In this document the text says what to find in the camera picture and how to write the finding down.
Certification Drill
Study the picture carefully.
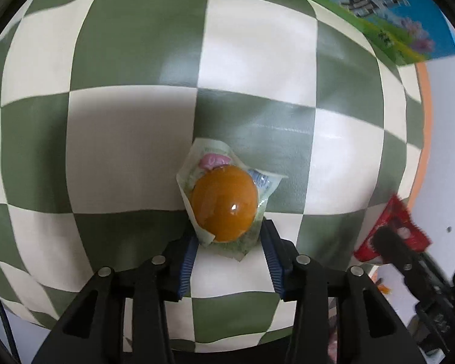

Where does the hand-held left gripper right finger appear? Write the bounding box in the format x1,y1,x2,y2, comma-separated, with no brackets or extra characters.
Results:
260,220,427,364

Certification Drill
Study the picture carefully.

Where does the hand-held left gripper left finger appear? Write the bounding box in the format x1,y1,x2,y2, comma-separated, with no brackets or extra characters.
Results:
32,235,200,364

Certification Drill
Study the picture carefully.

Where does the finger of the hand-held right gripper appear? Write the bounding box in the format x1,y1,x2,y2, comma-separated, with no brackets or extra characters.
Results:
373,227,442,293

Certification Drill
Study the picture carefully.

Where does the red snack packet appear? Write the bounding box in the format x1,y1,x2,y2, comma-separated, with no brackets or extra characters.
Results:
353,194,432,264

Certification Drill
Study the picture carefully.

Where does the orange round snack packet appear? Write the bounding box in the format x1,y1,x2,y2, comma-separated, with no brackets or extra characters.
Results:
176,138,289,262

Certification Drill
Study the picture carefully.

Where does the cardboard box with blue print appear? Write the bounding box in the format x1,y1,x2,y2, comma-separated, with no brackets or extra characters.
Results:
273,0,455,67

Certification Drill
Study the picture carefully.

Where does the orange-edged round table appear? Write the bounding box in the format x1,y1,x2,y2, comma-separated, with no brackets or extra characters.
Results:
402,61,431,213

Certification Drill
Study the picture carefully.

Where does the green and white checkered tablecloth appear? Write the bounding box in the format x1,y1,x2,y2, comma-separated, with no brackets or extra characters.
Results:
0,0,425,353

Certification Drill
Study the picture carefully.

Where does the black cable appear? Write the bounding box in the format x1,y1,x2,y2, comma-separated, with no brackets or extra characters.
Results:
0,273,20,364

